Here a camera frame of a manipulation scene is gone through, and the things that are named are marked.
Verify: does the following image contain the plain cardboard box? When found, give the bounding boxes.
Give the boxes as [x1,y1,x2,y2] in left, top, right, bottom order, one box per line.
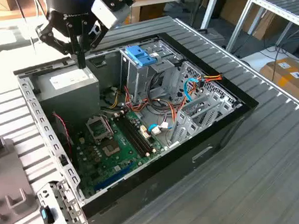
[239,3,291,43]

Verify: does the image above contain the grey metal slot bracket plate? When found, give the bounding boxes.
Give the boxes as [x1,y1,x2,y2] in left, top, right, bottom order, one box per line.
[36,178,86,224]

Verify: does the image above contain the cardboard box with white labels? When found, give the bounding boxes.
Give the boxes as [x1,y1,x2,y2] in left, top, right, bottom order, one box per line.
[258,55,299,112]

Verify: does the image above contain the black latch with blue mark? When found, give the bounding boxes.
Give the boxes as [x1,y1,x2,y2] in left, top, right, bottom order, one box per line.
[39,204,55,224]

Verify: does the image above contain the black RAM slot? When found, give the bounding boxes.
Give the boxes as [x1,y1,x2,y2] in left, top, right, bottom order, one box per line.
[113,113,148,161]
[120,110,155,157]

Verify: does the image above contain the grey metal disk bay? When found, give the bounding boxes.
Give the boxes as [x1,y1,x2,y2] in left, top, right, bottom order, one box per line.
[162,90,247,148]

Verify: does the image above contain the orange red yellow power wire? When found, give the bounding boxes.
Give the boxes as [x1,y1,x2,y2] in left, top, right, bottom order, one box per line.
[197,72,225,87]

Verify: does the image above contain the grey parts rack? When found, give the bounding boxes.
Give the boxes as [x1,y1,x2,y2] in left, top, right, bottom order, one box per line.
[0,132,42,224]

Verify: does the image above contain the orange red wire bundle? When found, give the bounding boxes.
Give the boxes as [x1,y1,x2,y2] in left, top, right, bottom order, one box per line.
[122,79,190,127]

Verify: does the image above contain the light blue wire white plug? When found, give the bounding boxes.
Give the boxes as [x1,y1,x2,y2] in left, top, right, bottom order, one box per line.
[147,121,174,137]

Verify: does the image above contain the metal socket cover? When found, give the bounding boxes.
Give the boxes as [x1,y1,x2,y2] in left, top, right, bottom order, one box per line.
[84,113,116,145]

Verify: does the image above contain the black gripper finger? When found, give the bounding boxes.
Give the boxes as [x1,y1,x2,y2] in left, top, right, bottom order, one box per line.
[34,18,82,73]
[77,18,110,69]

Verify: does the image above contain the green motherboard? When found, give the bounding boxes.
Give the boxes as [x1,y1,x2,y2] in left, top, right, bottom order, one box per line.
[70,107,168,200]

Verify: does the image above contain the grey power supply unit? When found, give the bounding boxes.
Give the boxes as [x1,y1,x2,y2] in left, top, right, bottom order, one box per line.
[32,61,103,129]

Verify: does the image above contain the blue plastic drive latch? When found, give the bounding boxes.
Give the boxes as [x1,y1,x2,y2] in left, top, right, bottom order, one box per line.
[125,44,158,69]

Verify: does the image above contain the grey metal drive cage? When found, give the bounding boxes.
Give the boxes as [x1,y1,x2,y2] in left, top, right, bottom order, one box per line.
[118,38,189,107]

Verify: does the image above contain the blue expansion slot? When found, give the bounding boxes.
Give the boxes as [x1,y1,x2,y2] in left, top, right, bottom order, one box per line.
[91,162,138,192]

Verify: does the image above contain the black open PC case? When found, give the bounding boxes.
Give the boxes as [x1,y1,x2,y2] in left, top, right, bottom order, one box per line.
[11,24,272,224]

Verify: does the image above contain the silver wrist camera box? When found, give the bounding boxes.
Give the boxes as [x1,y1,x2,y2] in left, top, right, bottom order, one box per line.
[90,0,134,31]

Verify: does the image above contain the blue data wire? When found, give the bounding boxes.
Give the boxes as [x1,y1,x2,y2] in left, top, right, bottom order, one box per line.
[182,76,200,103]

